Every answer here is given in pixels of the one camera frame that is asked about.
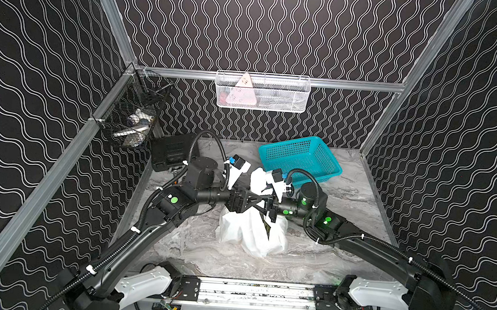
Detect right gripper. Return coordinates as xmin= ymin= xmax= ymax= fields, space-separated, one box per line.
xmin=250 ymin=190 xmax=317 ymax=228

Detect white plastic bag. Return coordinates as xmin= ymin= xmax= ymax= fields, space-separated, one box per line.
xmin=216 ymin=167 xmax=288 ymax=258

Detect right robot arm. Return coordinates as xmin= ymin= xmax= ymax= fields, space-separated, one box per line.
xmin=266 ymin=168 xmax=484 ymax=310

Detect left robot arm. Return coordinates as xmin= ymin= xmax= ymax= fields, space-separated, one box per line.
xmin=38 ymin=130 xmax=274 ymax=310

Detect teal plastic basket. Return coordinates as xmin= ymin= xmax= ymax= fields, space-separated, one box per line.
xmin=258 ymin=136 xmax=343 ymax=182

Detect black tool case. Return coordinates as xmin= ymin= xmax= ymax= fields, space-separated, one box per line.
xmin=149 ymin=134 xmax=195 ymax=172

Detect pink triangle card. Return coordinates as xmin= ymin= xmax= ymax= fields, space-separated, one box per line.
xmin=225 ymin=73 xmax=258 ymax=107

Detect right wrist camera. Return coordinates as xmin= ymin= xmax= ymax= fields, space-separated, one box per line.
xmin=266 ymin=169 xmax=287 ymax=203

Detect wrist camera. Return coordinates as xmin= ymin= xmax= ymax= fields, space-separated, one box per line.
xmin=266 ymin=169 xmax=287 ymax=203
xmin=224 ymin=155 xmax=252 ymax=190

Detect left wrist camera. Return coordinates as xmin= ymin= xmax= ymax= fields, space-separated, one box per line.
xmin=224 ymin=155 xmax=252 ymax=190

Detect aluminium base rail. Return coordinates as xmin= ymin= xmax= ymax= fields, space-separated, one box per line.
xmin=85 ymin=267 xmax=432 ymax=310

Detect clear wall basket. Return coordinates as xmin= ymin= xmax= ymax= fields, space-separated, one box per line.
xmin=214 ymin=70 xmax=312 ymax=113

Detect items in wire basket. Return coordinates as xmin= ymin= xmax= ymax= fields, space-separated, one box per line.
xmin=112 ymin=108 xmax=156 ymax=148

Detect black wire basket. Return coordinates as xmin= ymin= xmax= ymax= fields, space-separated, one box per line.
xmin=97 ymin=71 xmax=175 ymax=149

